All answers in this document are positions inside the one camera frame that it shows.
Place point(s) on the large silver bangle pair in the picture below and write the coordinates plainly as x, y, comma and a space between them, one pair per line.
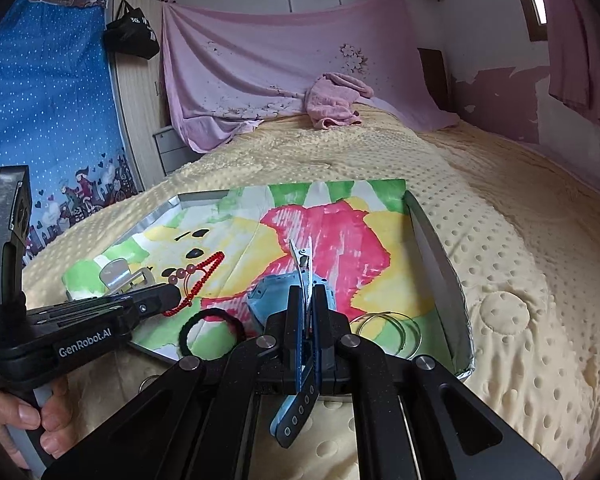
396, 333

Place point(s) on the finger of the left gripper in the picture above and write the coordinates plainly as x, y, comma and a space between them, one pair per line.
147, 306
152, 289

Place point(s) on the pink left curtain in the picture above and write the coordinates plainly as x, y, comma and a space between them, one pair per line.
573, 36

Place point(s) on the white hair clip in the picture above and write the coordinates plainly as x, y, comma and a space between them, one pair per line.
303, 261

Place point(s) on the pink crumpled towel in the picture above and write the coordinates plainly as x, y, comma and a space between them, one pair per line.
329, 102

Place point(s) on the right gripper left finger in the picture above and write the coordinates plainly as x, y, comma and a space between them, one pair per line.
293, 334

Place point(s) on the brown window frame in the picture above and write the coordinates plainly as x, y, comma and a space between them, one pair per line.
530, 0

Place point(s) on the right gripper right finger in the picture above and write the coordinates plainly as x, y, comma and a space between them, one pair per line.
331, 373

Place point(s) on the dark board at wall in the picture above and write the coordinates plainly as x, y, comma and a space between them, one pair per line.
435, 76

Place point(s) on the grey drawer cabinet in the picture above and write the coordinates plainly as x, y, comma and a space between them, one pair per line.
172, 151

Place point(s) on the person's left hand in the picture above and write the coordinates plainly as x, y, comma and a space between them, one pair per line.
56, 417

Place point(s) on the yellow dotted blanket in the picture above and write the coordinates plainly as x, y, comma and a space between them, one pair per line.
523, 237

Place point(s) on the black hanging bag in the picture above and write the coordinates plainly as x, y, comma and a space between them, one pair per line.
130, 33

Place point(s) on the blue cartoon wardrobe cover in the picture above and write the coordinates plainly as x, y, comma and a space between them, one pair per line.
58, 115

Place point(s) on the pink hanging sheet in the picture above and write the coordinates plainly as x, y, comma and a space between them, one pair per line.
225, 73

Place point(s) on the wooden wardrobe panel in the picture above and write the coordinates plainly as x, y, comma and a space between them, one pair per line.
142, 110

